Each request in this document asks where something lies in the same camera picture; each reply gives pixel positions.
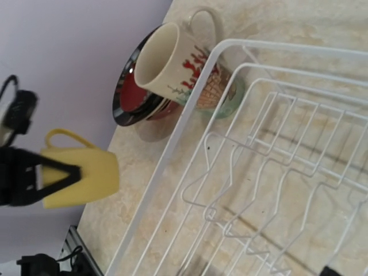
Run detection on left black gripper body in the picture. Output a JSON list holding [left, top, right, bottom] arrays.
[[1, 147, 16, 207]]

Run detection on white wire dish rack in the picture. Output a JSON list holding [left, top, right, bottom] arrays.
[[106, 39, 367, 275]]

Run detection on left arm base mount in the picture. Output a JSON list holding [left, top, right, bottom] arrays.
[[16, 254, 86, 276]]

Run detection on aluminium front frame rail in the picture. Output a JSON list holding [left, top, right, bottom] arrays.
[[58, 225, 103, 276]]

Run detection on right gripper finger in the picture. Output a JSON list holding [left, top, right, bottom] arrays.
[[319, 266, 368, 276]]

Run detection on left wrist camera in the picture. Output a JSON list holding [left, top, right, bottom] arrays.
[[1, 75, 39, 147]]

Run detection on teal floral mug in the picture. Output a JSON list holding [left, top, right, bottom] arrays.
[[134, 6, 245, 118]]

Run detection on black plate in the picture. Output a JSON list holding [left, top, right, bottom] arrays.
[[112, 30, 170, 127]]

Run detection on yellow cup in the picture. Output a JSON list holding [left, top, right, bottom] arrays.
[[41, 128, 120, 209]]

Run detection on dark red oval dish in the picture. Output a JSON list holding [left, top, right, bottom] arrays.
[[118, 68, 147, 112]]

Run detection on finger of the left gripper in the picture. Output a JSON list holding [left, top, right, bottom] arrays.
[[11, 148, 82, 206]]

